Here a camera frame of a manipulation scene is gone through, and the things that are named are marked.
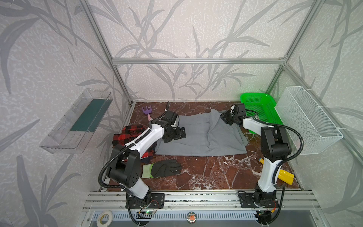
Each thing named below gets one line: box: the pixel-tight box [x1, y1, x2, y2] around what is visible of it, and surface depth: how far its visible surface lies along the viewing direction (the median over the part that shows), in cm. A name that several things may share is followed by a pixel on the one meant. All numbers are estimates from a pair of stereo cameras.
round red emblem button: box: [186, 211, 198, 225], surface depth 71 cm
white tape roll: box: [96, 209, 114, 227], surface depth 70 cm
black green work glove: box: [141, 159, 182, 179], surface depth 86 cm
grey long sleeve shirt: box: [154, 108, 250, 157], surface depth 98 cm
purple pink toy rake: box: [141, 104, 153, 122], surface depth 115 cm
